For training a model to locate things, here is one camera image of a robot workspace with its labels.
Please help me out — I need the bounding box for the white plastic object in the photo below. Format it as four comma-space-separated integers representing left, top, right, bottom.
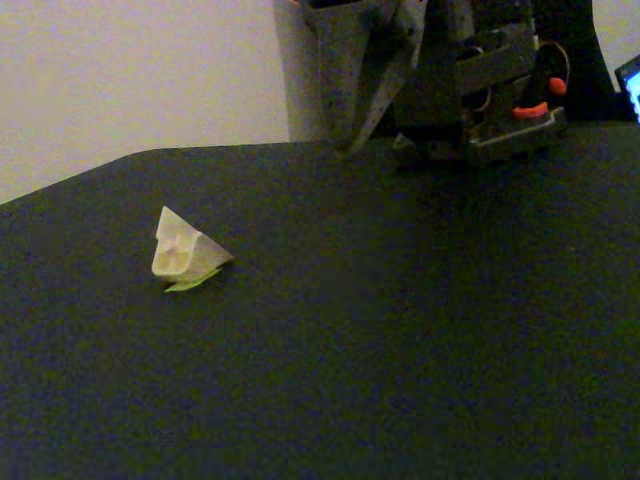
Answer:
151, 205, 235, 285

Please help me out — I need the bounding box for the dark desk mat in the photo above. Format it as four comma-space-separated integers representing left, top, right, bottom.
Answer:
0, 119, 640, 480

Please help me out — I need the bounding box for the black clamp with orange tips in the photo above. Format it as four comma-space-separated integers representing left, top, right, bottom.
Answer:
512, 49, 569, 121

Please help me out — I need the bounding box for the black office chair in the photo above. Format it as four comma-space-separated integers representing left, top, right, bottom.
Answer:
532, 0, 621, 122

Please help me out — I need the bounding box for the laptop screen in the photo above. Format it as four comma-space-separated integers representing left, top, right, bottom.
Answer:
614, 53, 640, 124

